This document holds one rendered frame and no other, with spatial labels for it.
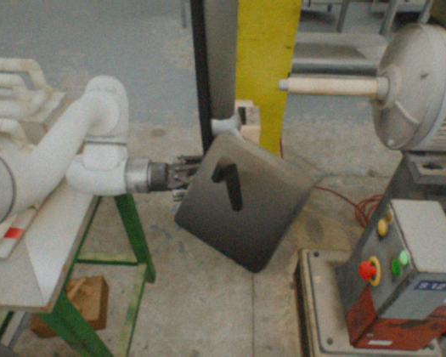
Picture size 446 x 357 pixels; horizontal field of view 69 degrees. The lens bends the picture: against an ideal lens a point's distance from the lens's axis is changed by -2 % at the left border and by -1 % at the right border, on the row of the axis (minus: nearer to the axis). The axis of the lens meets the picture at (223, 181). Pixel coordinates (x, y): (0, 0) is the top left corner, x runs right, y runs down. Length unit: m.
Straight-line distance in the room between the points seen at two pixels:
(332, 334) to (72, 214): 1.04
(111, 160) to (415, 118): 0.65
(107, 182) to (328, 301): 1.03
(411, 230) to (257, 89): 1.23
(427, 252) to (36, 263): 0.81
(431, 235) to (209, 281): 1.30
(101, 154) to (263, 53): 1.04
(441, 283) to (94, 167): 0.74
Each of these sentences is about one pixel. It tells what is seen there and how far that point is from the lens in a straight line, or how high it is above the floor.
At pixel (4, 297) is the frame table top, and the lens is 0.88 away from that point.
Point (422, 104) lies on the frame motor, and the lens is 0.70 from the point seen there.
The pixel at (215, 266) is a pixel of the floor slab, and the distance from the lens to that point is 1.85.
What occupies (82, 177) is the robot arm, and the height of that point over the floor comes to 1.05.
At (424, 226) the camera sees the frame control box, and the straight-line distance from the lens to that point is 0.71.
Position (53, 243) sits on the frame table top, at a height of 0.93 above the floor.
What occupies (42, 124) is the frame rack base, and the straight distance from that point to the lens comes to 0.99.
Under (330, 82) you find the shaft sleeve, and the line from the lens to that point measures 0.74.
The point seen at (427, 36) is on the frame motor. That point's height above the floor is 1.37.
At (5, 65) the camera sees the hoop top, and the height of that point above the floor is 1.20.
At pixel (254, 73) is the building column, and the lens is 1.70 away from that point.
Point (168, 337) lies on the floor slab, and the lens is 1.71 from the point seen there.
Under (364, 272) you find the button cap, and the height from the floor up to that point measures 0.98.
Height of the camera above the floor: 1.61
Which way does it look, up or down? 46 degrees down
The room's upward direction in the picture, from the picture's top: straight up
